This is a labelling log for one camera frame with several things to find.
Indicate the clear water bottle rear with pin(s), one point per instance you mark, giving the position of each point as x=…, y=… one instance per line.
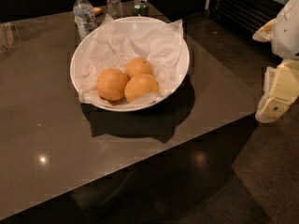
x=114, y=8

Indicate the rear orange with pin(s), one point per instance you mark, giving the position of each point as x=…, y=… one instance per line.
x=138, y=66

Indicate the white bowl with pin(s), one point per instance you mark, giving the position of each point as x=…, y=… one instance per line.
x=78, y=56

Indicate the orange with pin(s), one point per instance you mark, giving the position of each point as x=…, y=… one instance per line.
x=138, y=66
x=111, y=83
x=141, y=85

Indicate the clear water bottle white cap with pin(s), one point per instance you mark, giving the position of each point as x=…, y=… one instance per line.
x=84, y=17

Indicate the dark slatted furniture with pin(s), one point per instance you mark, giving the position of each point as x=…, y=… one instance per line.
x=250, y=14

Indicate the left orange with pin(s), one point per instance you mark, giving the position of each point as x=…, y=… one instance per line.
x=111, y=83

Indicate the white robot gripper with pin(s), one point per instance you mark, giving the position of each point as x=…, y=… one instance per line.
x=287, y=32

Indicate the white crumpled paper liner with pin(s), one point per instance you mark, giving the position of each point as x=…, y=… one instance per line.
x=109, y=48

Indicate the clear acrylic stand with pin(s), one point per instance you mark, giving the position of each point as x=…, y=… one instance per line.
x=9, y=36

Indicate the green metal can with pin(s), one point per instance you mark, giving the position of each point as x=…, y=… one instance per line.
x=141, y=7

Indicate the front right orange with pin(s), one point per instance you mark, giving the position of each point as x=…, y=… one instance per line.
x=141, y=85

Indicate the brown bread roll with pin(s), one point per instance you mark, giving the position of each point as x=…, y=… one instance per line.
x=97, y=11

